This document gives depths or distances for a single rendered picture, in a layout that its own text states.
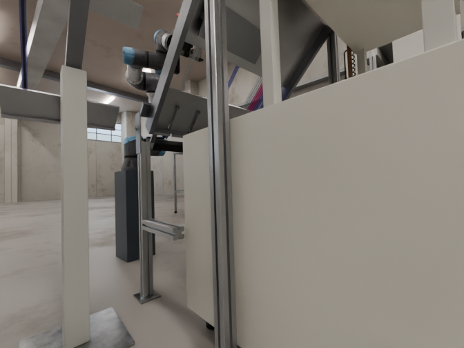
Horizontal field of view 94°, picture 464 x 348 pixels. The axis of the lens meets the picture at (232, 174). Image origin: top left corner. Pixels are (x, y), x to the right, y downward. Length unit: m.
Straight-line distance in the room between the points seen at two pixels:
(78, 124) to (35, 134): 10.35
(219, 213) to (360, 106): 0.35
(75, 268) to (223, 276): 0.44
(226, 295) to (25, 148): 10.68
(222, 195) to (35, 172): 10.57
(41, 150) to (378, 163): 10.97
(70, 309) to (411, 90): 0.90
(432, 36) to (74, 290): 0.93
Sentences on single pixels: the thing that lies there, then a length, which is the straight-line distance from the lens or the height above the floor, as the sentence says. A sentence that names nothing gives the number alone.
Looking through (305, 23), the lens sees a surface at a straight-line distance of 1.25.
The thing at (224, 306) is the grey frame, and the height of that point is 0.17.
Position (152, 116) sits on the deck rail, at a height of 0.74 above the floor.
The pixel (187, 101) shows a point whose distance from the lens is 1.03.
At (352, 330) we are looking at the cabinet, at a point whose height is 0.22.
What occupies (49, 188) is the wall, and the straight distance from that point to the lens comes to 11.00.
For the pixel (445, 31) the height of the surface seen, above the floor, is 0.64.
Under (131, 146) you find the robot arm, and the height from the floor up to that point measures 0.71.
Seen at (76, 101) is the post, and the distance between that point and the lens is 0.82.
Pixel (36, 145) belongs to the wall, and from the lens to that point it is 11.07.
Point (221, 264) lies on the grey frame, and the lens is 0.56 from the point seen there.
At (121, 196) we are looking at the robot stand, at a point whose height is 0.39.
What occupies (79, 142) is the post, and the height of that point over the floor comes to 0.59.
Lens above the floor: 0.46
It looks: 2 degrees up
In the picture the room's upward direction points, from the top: 2 degrees counter-clockwise
